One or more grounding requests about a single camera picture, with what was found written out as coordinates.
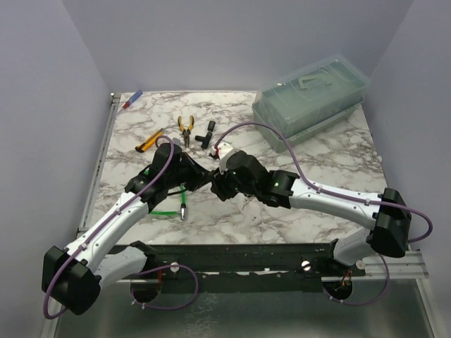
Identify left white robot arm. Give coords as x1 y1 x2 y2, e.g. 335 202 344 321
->
42 142 211 319

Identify translucent green plastic toolbox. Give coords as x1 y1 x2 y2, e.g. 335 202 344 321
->
252 54 370 147

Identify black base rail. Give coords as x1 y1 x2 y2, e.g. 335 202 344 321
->
70 241 409 295

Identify green cable lock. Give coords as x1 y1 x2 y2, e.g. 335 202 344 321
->
151 185 187 221

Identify aluminium frame rail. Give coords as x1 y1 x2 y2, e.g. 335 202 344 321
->
63 92 121 249

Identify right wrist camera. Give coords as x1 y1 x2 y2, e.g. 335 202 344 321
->
209 142 236 174

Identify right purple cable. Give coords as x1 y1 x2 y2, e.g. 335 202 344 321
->
213 121 434 244

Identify silver padlock keys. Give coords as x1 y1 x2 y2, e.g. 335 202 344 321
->
241 197 253 211

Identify blue red screwdriver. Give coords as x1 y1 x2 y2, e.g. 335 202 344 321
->
122 90 143 109

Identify yellow handled pliers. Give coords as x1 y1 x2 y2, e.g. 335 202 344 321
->
178 115 194 148

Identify yellow utility knife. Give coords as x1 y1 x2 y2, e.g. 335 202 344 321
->
135 128 164 153

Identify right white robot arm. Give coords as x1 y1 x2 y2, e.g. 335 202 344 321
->
211 143 412 276

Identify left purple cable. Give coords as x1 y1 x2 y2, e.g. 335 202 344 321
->
42 135 176 320

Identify purple cable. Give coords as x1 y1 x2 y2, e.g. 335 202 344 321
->
42 135 176 320
213 121 434 244

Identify black T-shaped tool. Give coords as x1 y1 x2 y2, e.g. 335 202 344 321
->
194 120 216 149

